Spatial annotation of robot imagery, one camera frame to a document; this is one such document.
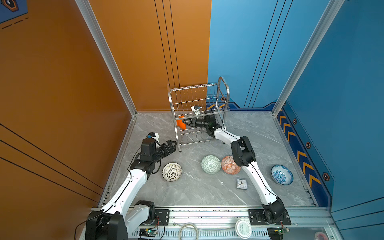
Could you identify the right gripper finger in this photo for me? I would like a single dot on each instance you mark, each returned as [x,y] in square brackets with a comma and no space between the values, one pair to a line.
[193,120]
[191,124]

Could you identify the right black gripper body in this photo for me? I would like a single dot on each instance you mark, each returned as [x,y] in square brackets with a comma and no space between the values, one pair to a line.
[201,123]

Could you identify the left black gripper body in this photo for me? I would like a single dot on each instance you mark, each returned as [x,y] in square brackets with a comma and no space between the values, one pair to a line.
[159,155]

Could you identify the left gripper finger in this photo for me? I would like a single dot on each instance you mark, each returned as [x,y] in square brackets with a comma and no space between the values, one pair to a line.
[170,144]
[168,150]

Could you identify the orange bowl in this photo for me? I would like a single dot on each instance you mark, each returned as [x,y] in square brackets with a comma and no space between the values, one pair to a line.
[181,125]

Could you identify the silver wire dish rack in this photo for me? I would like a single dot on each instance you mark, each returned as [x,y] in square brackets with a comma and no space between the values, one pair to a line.
[214,98]

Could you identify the blue white floral bowl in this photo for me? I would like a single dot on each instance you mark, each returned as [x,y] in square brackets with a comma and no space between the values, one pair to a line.
[282,175]

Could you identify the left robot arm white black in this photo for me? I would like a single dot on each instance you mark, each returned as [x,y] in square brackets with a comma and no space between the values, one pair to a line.
[114,221]

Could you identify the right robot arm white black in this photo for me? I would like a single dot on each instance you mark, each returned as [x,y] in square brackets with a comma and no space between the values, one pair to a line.
[244,156]

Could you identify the white black lattice bowl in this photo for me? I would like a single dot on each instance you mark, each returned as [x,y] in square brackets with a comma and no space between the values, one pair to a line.
[172,172]

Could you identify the green patterned bowl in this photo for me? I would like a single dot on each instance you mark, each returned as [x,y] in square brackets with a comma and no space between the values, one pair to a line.
[211,164]

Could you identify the red patterned bowl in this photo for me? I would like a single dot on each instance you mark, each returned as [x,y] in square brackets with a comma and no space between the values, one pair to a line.
[229,166]

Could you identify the small square clock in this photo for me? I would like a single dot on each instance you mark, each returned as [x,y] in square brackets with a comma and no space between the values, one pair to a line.
[241,184]

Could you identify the green circuit board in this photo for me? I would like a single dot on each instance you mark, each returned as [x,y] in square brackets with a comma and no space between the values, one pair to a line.
[148,233]

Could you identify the right circuit board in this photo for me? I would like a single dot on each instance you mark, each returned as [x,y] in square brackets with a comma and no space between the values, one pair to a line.
[282,230]

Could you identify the pink round object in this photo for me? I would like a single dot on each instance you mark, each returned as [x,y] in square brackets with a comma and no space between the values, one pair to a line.
[321,236]

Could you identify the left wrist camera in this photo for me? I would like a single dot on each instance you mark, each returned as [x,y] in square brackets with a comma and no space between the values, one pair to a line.
[153,135]

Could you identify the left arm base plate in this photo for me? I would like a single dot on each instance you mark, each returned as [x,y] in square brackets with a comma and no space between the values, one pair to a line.
[162,215]

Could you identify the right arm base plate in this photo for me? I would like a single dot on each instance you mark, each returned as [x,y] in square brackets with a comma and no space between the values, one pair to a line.
[257,217]

